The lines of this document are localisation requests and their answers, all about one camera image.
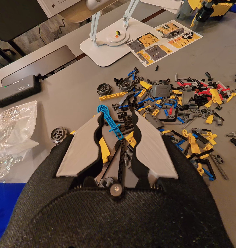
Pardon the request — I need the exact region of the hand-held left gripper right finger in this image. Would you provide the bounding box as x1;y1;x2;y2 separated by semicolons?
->
132;111;178;187

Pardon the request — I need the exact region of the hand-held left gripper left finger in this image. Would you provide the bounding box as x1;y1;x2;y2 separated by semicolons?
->
56;112;104;177

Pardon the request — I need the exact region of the pile of toy building pieces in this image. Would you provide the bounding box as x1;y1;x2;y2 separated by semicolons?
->
94;67;236;187

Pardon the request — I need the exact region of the dark grey toy wheel hub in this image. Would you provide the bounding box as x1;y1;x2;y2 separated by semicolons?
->
51;127;69;144
118;78;134;91
97;83;110;96

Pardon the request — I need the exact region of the clear plastic bag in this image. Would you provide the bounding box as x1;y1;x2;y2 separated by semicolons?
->
0;100;39;181

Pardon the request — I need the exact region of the black power bank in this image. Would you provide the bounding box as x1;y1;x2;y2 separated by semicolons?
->
0;75;42;108

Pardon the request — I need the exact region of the white book stand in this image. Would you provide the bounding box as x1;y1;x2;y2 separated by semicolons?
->
58;0;156;67

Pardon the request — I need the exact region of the yellow grey sticker sheet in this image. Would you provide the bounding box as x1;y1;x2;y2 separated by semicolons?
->
127;20;204;67

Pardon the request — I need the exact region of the building instruction booklet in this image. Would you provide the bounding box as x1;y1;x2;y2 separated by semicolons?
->
37;0;89;18

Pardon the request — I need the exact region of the stack of printed papers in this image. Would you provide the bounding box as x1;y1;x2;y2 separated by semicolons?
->
140;0;183;14

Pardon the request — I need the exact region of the large yellow toy vehicle model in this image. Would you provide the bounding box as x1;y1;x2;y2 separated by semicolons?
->
176;0;236;27

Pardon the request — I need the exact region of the light blue toy frame piece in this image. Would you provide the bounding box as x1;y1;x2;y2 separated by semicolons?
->
98;105;124;140

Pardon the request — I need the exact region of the grey table cable hatch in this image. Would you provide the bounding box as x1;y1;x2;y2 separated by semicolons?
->
1;45;77;86

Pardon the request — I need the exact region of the black coiled cable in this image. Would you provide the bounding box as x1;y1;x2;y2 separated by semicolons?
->
57;19;65;39

